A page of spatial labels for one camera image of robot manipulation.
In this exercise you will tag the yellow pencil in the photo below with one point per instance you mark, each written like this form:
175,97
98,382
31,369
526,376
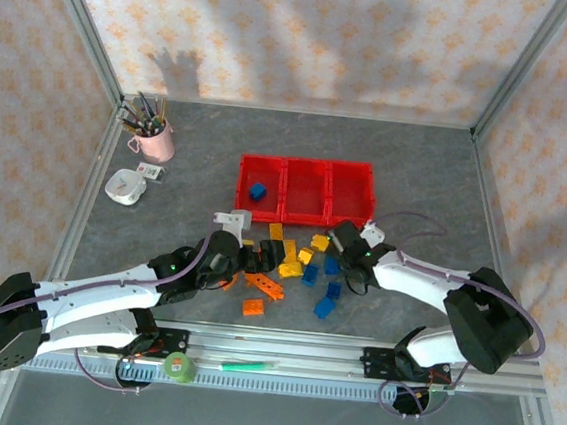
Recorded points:
164,109

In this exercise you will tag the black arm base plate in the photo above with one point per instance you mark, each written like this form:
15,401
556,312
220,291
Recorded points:
377,362
173,340

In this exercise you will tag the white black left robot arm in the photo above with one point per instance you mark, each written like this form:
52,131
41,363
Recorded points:
104,296

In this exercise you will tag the wide aluminium base rail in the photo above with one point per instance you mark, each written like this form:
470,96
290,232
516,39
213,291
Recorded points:
300,350

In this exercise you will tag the aluminium table edge rail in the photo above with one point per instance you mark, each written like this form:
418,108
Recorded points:
298,111
84,193
492,232

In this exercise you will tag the small printed card box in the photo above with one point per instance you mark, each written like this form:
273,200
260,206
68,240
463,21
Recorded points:
152,172

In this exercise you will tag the curved orange lego piece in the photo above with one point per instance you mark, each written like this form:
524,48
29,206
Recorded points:
229,284

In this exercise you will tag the flat yellow lego plate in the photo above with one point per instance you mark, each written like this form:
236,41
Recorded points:
275,233

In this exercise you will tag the square orange lego plate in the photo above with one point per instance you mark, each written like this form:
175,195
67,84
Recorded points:
253,307

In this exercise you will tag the blue lego brick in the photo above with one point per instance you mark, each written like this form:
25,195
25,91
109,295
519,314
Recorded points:
258,191
324,308
331,266
311,274
334,290

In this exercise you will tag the green tape roll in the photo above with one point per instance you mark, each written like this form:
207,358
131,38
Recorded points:
179,367

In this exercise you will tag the dark pen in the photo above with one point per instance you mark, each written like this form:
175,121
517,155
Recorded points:
133,111
132,125
147,108

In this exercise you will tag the green pen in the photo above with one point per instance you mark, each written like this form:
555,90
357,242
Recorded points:
248,366

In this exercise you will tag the long orange lego plate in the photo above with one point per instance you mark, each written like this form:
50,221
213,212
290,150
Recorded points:
266,286

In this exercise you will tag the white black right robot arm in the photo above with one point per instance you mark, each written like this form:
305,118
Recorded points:
417,280

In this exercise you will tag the aluminium frame post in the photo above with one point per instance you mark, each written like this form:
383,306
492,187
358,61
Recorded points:
81,22
524,65

